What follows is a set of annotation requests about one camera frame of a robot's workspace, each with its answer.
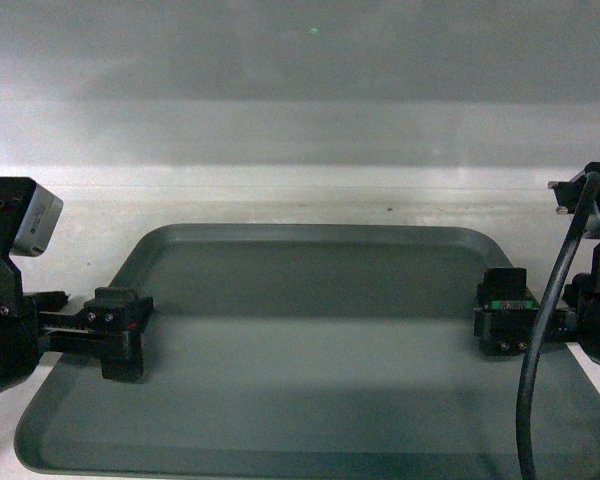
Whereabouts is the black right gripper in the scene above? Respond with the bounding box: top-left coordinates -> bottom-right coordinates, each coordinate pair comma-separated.
473,162 -> 600,365

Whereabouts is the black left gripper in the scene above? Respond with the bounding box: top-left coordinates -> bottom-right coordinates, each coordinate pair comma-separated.
0,177 -> 153,393

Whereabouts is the grey rectangular serving tray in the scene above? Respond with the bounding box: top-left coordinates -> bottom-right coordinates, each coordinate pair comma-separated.
13,222 -> 600,480

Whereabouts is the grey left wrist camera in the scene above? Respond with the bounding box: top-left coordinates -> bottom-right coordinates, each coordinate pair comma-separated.
10,184 -> 64,257

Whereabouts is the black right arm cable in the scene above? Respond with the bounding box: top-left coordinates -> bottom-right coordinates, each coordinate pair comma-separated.
515,171 -> 600,480

